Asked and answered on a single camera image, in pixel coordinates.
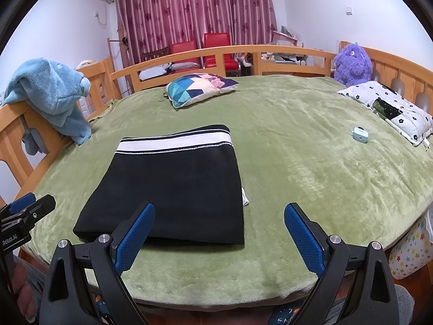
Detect green plush blanket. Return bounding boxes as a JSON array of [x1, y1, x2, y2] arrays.
[[20, 74, 433, 312]]

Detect pile of clutter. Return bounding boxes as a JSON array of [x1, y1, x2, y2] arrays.
[[271, 27, 308, 65]]

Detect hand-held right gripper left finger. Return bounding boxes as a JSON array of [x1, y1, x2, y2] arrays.
[[39, 201, 156, 325]]

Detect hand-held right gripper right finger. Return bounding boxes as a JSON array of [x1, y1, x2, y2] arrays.
[[283, 202, 400, 325]]

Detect purple plush toy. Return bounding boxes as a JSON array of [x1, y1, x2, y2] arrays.
[[333, 42, 373, 88]]

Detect wooden bed frame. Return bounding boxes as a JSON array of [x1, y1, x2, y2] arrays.
[[0, 39, 433, 217]]

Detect geometric print pillow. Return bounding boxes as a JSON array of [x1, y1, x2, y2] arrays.
[[165, 73, 240, 109]]

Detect dark wooden chair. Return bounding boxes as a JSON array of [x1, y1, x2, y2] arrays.
[[142, 47, 170, 62]]

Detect wooden coat rack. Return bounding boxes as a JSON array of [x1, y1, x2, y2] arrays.
[[107, 37, 131, 99]]

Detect red chair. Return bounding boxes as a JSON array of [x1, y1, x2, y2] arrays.
[[169, 40, 200, 72], [203, 33, 239, 75]]

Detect small teal case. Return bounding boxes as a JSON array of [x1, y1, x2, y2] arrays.
[[350, 126, 370, 141]]

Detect blue plush towel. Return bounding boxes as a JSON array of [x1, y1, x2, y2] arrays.
[[2, 57, 93, 156]]

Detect pink floral curtain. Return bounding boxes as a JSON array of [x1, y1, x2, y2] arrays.
[[115, 0, 278, 65]]

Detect person's left hand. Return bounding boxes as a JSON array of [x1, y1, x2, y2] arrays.
[[10, 264, 38, 322]]

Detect star print cloth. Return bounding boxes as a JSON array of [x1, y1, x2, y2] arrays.
[[387, 210, 433, 281]]

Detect white floral pillow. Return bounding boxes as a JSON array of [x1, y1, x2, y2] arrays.
[[337, 81, 433, 147]]

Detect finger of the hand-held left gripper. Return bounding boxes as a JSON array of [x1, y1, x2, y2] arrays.
[[0, 194, 56, 231], [0, 192, 37, 216]]

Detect black pants with white stripe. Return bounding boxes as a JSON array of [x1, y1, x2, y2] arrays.
[[73, 125, 250, 246]]

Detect white cushion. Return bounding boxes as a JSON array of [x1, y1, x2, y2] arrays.
[[139, 63, 200, 82]]

